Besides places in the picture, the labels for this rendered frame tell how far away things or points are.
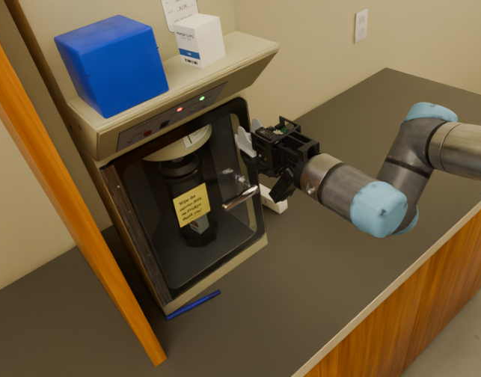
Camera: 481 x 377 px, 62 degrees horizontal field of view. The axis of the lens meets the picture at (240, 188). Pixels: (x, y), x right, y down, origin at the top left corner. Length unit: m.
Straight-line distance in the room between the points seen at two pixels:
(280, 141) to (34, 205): 0.75
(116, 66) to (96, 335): 0.69
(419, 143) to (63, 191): 0.53
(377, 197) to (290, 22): 0.98
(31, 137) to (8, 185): 0.62
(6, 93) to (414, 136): 0.56
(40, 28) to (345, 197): 0.47
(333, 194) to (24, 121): 0.42
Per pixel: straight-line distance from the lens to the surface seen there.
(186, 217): 0.84
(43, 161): 0.57
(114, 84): 0.55
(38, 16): 0.62
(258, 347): 0.93
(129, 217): 0.77
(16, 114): 0.54
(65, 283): 1.20
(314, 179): 0.63
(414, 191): 0.69
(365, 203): 0.58
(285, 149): 0.67
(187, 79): 0.61
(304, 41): 1.54
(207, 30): 0.63
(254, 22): 1.36
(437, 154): 0.66
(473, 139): 0.63
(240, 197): 0.83
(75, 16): 0.63
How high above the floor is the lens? 1.75
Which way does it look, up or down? 40 degrees down
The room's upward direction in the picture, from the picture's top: 11 degrees counter-clockwise
